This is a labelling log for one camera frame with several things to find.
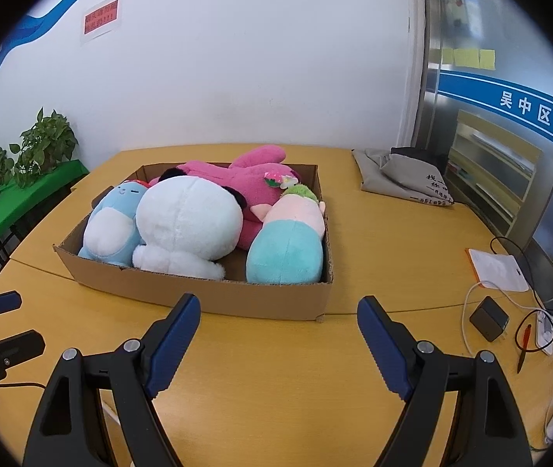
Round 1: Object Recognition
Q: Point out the white panda plush toy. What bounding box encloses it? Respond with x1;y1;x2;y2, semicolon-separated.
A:
132;168;248;281

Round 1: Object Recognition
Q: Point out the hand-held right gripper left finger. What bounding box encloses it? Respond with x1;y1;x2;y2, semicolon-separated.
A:
23;293;202;467

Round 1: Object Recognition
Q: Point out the red pen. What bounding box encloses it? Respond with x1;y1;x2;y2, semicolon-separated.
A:
517;323;532;374

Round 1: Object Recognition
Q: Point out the black power adapter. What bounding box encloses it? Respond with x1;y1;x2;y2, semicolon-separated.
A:
469;296;509;342

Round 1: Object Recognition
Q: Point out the printed grey canvas bag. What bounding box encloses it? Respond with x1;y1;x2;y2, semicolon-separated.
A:
387;153;455;207

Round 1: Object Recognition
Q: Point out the metal door frame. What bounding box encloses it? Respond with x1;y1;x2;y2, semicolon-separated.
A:
415;0;445;151

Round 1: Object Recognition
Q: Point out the green table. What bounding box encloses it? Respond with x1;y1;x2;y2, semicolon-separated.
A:
0;160;90;278

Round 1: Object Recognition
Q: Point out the blue ribbon wall decal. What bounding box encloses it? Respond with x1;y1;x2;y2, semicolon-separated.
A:
0;0;151;79

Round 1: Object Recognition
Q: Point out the teal and pink plush toy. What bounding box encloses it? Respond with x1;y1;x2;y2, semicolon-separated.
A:
246;182;328;285

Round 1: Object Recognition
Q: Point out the large potted plant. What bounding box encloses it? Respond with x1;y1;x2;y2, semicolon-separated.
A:
11;107;79;188

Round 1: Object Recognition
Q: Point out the pink plush bear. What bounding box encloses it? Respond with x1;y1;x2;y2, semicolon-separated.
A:
160;144;301;252

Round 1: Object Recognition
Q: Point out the white power strip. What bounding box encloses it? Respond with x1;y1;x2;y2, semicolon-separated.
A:
536;311;553;355

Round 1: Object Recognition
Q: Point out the blue glass banner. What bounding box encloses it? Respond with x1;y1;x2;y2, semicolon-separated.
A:
438;69;553;163

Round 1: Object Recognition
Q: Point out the white cable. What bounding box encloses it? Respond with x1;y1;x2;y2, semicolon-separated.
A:
461;279;544;351

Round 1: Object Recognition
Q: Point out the white pouch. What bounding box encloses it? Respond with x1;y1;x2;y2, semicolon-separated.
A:
467;248;532;293

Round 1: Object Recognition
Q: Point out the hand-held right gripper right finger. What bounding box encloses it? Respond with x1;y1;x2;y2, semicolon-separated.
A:
357;296;534;467

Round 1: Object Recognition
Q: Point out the cardboard box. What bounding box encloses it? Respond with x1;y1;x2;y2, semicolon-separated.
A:
53;162;334;323

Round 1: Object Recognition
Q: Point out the light blue plush toy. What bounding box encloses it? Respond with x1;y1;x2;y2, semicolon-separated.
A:
78;180;153;267

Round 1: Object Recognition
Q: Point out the yellow rack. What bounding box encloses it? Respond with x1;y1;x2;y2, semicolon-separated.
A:
444;109;553;239

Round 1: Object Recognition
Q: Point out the red wall sign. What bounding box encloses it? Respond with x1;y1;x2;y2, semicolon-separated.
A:
81;0;122;44

